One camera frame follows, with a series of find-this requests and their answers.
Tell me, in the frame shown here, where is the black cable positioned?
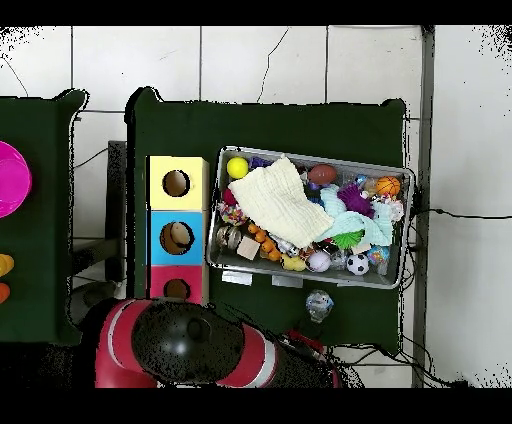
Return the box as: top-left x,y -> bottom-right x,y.
411,207 -> 512,221

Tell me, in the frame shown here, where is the brown toy football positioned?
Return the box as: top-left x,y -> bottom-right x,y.
307,163 -> 338,186

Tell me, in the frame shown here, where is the small soccer ball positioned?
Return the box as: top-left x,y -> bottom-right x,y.
345,251 -> 371,277

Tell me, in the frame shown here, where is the white ball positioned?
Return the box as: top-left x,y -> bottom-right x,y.
307,250 -> 333,273

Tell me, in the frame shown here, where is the clear mesh bin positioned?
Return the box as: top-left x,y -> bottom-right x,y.
204,145 -> 417,290

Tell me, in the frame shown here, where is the dark green side table cloth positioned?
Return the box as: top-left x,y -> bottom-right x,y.
0,89 -> 91,348

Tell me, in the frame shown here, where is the mint green cloth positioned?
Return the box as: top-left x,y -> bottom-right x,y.
319,185 -> 406,249

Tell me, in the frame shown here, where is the yellow ball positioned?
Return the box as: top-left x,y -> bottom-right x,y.
226,156 -> 250,180

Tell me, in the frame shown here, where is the clear plastic packet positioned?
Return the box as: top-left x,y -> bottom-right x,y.
304,289 -> 335,324

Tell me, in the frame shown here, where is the purple spiky toy with eyes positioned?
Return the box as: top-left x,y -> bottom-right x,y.
336,182 -> 376,218

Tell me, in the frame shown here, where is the cream yellow cloth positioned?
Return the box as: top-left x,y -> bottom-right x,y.
227,155 -> 336,250

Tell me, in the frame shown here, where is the orange toy basketball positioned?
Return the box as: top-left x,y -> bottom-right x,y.
376,175 -> 402,198

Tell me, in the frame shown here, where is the green spiky ball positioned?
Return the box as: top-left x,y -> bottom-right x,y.
333,230 -> 366,250

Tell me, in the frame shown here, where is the magenta plate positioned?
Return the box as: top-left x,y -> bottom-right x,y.
0,140 -> 33,219

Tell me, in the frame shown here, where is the small wooden block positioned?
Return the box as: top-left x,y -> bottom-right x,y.
235,237 -> 261,261

